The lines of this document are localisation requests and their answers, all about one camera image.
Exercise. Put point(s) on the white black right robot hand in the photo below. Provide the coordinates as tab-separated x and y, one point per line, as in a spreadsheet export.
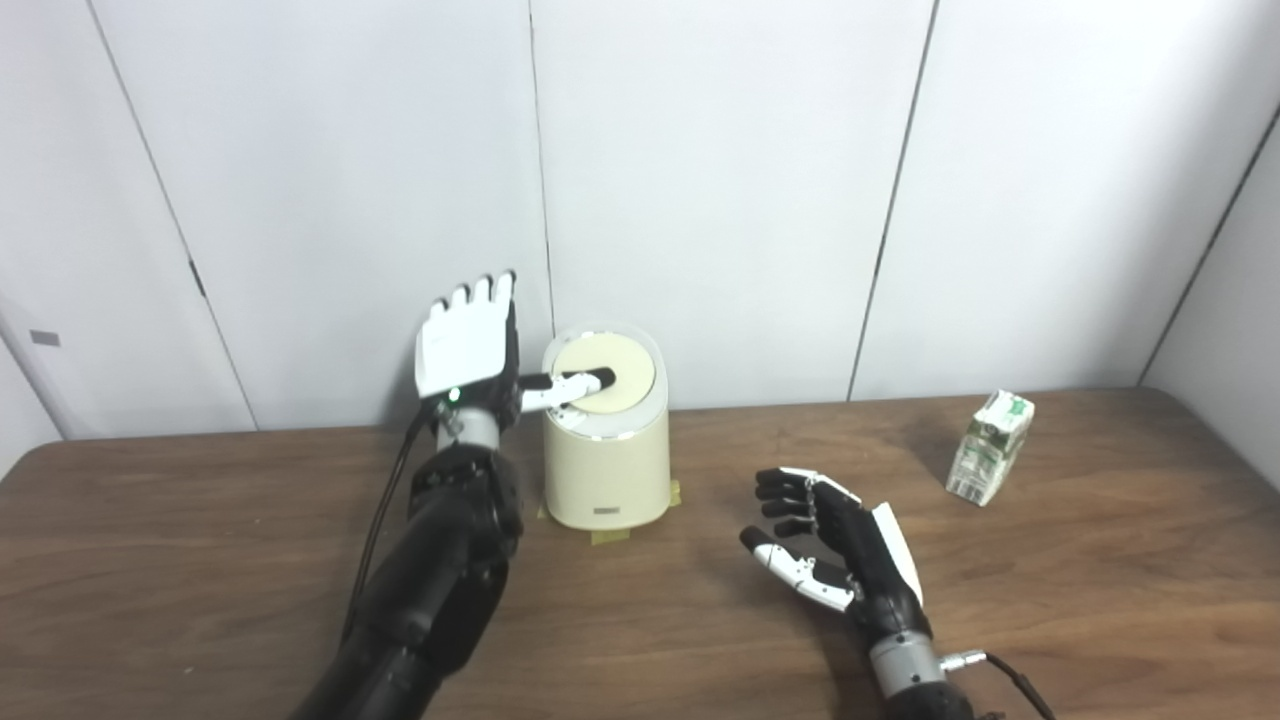
870	565

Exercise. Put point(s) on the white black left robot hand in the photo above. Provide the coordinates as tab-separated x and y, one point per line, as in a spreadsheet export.
465	345

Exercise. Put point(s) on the green white milk carton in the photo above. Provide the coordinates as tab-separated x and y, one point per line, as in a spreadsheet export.
988	450

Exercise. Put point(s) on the cream round bin lid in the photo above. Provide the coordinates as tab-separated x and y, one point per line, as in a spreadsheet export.
628	375

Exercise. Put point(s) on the cream-colored bin body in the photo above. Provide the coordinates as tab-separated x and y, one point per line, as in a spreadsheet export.
605	470

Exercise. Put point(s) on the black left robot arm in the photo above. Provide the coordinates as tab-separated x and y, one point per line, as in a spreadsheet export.
450	560

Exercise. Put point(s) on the black wall panel hinge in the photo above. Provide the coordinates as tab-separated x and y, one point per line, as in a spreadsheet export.
197	279

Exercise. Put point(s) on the gray wall label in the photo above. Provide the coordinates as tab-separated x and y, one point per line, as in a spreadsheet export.
45	338

